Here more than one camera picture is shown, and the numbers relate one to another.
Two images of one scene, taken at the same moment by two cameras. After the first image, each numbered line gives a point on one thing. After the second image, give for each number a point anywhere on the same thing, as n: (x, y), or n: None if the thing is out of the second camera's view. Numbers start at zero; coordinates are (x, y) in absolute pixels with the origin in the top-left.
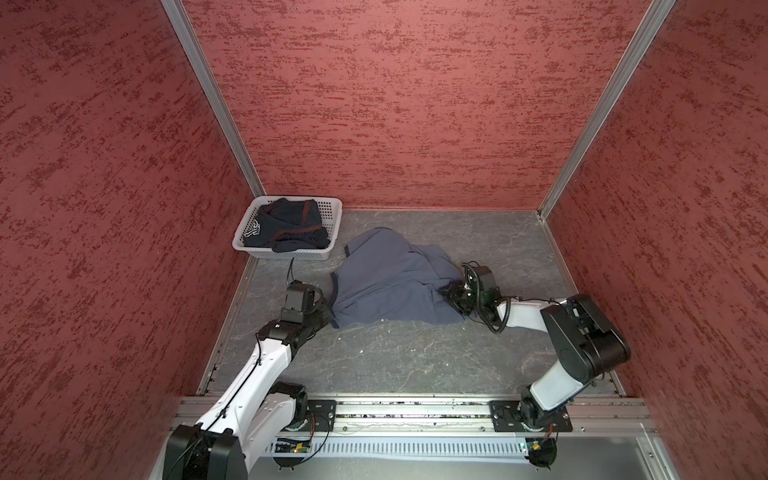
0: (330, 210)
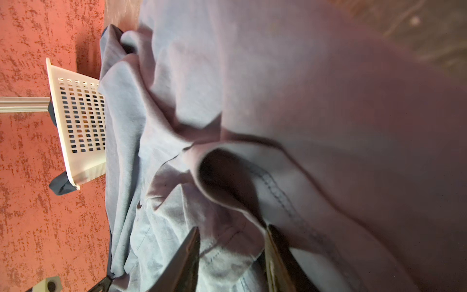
0: (78, 104)
